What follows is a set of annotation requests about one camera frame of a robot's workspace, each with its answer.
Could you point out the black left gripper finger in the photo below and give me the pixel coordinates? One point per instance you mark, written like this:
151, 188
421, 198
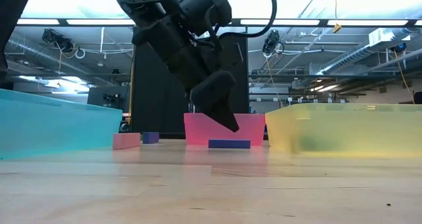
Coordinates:
217, 99

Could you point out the red translucent plastic bin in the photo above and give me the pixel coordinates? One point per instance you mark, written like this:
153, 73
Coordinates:
198, 128

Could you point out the blue wooden block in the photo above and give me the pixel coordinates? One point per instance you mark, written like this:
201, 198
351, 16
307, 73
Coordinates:
150, 137
229, 144

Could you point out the pink wooden block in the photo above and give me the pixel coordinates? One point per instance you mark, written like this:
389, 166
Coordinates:
126, 140

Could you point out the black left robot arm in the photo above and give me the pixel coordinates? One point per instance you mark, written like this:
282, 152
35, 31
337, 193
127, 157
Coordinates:
13, 19

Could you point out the black folding partition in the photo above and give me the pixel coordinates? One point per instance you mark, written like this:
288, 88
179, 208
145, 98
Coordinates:
155, 102

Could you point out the black ceiling-hung device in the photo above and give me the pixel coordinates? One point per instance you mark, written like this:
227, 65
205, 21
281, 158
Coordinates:
272, 41
57, 39

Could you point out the yellow hanging tag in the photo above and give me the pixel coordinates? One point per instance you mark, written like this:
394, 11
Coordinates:
337, 28

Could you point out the teal translucent plastic bin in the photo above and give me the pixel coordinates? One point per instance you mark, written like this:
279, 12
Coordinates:
49, 125

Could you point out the yellow translucent plastic bin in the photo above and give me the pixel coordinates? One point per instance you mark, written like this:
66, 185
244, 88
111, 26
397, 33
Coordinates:
362, 128

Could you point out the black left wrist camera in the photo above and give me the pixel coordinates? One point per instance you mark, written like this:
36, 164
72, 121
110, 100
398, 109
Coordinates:
204, 6

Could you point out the silver spiral ceiling duct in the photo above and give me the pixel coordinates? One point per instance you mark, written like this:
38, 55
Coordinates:
349, 57

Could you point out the white ceiling duct box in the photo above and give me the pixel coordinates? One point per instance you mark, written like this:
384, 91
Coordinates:
385, 36

